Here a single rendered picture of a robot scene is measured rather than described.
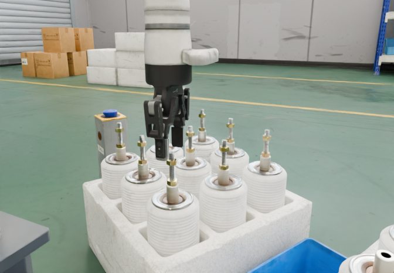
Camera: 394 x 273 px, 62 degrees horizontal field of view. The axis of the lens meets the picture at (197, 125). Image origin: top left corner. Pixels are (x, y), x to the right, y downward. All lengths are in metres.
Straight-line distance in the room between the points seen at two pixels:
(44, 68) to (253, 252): 3.99
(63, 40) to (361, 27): 4.23
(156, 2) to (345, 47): 5.26
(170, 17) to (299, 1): 5.31
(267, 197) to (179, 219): 0.22
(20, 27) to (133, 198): 6.01
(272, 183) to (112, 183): 0.36
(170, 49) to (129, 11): 6.62
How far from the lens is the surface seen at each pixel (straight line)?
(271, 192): 0.71
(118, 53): 3.51
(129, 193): 0.67
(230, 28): 6.04
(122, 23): 7.20
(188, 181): 0.72
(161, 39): 0.50
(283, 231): 0.74
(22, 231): 0.48
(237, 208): 0.65
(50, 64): 4.35
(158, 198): 0.60
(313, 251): 0.78
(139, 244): 0.62
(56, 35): 4.45
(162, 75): 0.50
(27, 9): 6.69
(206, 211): 0.66
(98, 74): 3.72
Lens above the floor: 0.54
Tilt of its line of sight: 16 degrees down
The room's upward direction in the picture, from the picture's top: straight up
